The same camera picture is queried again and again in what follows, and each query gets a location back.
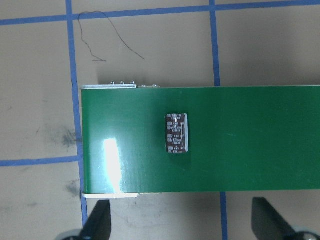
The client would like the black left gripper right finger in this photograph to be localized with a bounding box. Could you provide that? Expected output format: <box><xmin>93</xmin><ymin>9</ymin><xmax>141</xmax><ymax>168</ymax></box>
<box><xmin>251</xmin><ymin>197</ymin><xmax>296</xmax><ymax>240</ymax></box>

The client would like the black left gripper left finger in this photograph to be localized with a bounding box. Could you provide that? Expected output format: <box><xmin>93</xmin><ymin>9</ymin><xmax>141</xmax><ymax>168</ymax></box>
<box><xmin>79</xmin><ymin>200</ymin><xmax>112</xmax><ymax>240</ymax></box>

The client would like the green conveyor belt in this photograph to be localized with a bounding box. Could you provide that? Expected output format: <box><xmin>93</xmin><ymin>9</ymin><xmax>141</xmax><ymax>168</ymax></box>
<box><xmin>81</xmin><ymin>84</ymin><xmax>320</xmax><ymax>199</ymax></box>

